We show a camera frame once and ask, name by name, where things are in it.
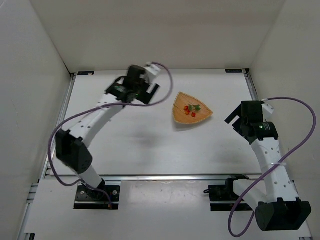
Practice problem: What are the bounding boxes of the purple cable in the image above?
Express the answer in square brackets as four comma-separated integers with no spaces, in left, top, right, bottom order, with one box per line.
[228,97,316,238]
[47,62,174,210]

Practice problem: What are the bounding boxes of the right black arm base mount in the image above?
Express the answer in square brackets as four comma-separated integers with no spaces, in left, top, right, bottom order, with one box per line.
[203,174,250,212]

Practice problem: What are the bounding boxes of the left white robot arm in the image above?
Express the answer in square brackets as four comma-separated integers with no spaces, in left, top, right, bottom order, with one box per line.
[55,63,161,190]

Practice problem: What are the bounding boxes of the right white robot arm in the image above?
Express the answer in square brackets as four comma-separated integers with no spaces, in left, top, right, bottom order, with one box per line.
[225,99,317,232]

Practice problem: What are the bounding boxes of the right black corner bracket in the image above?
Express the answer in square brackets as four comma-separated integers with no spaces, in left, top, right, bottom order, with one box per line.
[225,69,243,74]

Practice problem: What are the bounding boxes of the red cherries with green leaves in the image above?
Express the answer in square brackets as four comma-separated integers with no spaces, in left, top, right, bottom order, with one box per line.
[183,104,201,115]

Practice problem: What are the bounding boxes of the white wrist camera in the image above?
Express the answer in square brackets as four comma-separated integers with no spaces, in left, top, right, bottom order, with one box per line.
[261,99,274,120]
[144,62,161,84]

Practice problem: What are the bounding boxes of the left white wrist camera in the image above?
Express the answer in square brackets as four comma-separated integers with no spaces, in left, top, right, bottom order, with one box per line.
[144,62,161,84]

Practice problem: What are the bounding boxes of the woven triangular fruit basket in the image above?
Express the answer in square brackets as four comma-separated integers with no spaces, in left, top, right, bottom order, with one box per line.
[172,92,213,125]

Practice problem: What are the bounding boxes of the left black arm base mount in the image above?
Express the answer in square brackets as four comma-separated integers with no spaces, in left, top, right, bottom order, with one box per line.
[73,184,121,210]

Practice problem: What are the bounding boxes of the right aluminium frame rail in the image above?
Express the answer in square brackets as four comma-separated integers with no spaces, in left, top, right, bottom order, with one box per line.
[243,68,286,181]

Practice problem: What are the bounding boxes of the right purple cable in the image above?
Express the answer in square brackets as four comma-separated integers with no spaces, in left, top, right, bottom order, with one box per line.
[228,97,316,238]

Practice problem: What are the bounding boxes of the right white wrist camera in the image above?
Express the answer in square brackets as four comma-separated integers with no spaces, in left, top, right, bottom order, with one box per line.
[261,99,274,120]

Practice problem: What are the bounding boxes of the black corner bracket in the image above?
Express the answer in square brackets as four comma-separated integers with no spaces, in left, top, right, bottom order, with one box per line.
[225,69,243,74]
[77,71,95,76]

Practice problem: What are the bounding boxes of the front aluminium frame rail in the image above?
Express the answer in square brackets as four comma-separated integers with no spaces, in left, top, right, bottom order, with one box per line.
[102,174,261,182]

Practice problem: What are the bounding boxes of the left aluminium frame rail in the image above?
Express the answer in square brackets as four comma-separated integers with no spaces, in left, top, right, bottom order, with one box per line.
[38,72,77,182]

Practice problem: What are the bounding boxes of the aluminium frame rail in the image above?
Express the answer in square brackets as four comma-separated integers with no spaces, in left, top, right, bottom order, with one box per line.
[38,72,77,182]
[102,174,261,182]
[243,68,286,181]

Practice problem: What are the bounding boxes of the left black corner bracket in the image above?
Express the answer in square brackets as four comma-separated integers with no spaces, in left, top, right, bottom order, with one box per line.
[77,71,95,76]

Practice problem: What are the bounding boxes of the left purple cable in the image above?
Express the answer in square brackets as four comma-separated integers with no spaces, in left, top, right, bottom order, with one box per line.
[47,62,174,210]

